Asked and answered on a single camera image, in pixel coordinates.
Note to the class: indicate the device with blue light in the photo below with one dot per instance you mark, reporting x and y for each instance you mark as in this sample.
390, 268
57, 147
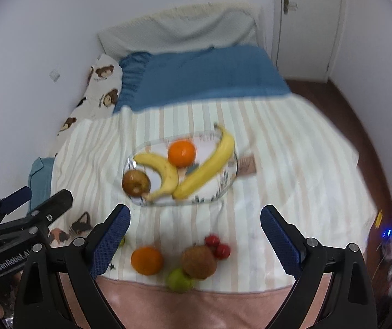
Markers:
386, 233

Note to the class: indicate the long banana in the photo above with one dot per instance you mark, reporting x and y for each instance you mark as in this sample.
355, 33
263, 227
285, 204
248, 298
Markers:
209, 168

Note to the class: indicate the bear print pillow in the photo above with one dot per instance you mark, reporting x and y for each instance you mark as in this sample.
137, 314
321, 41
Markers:
100, 89

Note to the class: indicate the brown pear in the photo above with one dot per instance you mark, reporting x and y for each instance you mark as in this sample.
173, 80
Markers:
136, 182
199, 262

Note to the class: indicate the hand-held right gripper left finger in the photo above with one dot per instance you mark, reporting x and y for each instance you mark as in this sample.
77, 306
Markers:
113, 240

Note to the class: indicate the blue blanket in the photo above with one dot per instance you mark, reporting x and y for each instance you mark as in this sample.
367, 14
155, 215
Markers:
209, 75

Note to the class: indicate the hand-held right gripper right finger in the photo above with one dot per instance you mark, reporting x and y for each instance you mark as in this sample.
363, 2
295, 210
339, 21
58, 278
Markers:
280, 240

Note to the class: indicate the green apple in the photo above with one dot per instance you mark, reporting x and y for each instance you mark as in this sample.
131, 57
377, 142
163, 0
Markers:
179, 281
122, 241

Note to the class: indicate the teal cushion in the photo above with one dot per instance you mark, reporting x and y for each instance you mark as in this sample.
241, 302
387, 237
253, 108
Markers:
40, 174

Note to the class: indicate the red cherry tomato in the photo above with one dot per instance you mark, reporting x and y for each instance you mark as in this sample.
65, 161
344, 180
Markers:
223, 251
211, 240

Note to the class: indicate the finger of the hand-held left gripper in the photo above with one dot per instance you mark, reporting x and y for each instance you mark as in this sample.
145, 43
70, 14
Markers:
17, 197
57, 204

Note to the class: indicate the striped cat print mat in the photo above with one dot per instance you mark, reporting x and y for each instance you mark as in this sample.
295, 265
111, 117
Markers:
285, 178

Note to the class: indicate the white door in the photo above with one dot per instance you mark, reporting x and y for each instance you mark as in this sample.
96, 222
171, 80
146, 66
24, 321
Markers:
305, 41

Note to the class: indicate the orange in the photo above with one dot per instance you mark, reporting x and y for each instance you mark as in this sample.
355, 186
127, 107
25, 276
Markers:
147, 260
181, 153

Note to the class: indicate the short curved banana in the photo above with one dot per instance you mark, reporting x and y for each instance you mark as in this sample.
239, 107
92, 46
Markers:
167, 174

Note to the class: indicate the white textured pillow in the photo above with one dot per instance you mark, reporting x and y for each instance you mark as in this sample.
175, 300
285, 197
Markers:
182, 31

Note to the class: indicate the oval floral print plate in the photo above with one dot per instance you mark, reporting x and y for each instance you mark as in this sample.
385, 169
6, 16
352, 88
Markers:
216, 183

